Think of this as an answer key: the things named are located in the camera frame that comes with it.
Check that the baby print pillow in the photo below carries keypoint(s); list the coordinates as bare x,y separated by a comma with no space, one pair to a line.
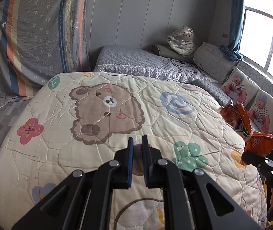
261,111
240,87

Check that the blue curtain left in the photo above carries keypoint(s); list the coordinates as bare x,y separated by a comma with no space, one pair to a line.
231,51

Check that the orange snack wrapper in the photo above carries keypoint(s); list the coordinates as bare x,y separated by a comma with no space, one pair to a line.
256,142

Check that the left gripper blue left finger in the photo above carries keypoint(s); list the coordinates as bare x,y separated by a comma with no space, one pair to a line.
82,200

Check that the grey quilted sofa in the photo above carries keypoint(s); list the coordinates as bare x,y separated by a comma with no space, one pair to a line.
124,60

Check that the yellow black trash bin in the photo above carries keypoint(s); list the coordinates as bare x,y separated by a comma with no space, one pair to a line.
268,195

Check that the grey bolster pillow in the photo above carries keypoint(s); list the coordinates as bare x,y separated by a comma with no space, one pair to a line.
168,52

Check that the right baby print pillow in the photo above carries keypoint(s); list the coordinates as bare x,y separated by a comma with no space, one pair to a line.
261,111

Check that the window with frame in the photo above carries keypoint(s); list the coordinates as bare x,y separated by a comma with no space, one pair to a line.
257,37

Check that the left baby print pillow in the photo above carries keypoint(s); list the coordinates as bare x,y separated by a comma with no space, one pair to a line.
240,87

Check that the grey patterned cushion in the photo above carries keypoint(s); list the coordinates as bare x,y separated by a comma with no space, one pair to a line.
212,61

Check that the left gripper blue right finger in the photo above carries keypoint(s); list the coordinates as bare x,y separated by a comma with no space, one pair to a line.
192,200

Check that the striped grey hanging sheet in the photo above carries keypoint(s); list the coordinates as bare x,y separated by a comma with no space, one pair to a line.
38,40

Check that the tiger toy in plastic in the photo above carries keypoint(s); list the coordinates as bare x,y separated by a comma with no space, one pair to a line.
181,41

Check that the cartoon bear quilt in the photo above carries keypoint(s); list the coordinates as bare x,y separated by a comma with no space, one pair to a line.
79,120

